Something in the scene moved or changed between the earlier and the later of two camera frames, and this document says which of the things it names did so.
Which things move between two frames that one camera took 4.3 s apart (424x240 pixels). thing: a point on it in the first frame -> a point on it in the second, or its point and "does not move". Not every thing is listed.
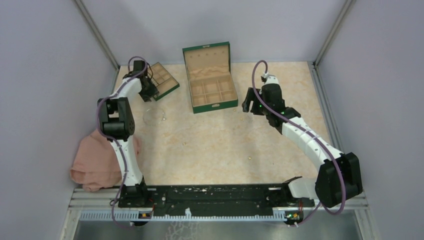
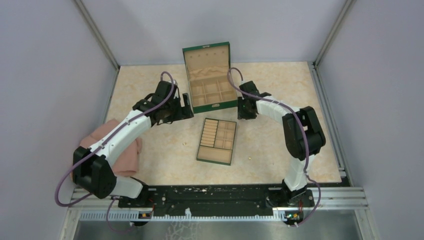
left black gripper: x=153 y=91 -> x=180 y=114
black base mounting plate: x=213 y=200 does not move
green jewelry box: x=210 y=82 does not move
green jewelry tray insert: x=164 y=81 -> x=217 y=141
